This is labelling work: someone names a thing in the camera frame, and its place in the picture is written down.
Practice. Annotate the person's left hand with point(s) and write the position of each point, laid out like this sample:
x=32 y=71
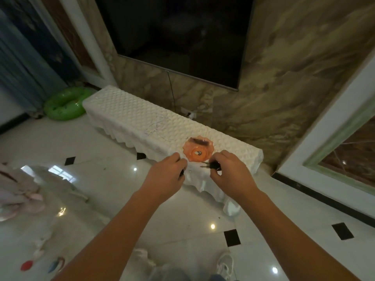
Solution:
x=162 y=178

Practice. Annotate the person's right hand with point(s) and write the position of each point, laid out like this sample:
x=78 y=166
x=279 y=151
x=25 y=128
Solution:
x=234 y=178

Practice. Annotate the person's right thumb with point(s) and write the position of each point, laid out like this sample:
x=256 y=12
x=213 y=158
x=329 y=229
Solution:
x=215 y=174

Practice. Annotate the person's left thumb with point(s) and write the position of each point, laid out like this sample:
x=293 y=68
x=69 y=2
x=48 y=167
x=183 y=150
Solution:
x=182 y=166

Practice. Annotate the person's left forearm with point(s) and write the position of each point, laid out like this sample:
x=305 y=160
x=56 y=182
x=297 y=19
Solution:
x=117 y=239

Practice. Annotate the person's right forearm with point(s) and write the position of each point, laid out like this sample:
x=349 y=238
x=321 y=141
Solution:
x=293 y=245

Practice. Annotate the orange scalloped plastic dish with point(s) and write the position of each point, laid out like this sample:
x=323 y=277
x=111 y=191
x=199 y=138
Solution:
x=194 y=153

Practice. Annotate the small metal item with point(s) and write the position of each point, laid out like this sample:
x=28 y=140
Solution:
x=198 y=153

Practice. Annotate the white cloth-covered cabinet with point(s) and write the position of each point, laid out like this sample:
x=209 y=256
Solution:
x=140 y=119

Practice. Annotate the white sneaker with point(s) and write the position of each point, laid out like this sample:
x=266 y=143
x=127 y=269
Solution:
x=225 y=264
x=143 y=257

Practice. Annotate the black flat-screen television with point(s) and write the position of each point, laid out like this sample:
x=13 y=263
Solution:
x=181 y=35

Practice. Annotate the blue and orange toy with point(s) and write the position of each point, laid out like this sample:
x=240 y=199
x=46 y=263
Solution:
x=56 y=265

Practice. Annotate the round glass coffee table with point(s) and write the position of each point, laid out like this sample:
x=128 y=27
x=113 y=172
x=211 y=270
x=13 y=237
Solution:
x=35 y=231

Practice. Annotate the small white toy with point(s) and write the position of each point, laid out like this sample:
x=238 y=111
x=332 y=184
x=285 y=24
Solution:
x=40 y=248

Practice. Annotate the pink and white plush toy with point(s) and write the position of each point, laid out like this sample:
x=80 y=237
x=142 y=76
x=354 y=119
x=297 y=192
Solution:
x=17 y=193

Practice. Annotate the small red toy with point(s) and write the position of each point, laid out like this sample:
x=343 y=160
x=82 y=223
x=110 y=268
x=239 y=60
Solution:
x=26 y=265

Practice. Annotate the blue-grey curtain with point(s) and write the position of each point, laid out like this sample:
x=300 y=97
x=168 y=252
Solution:
x=26 y=64

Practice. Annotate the white wall socket plug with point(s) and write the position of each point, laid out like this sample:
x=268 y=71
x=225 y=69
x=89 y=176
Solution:
x=192 y=115

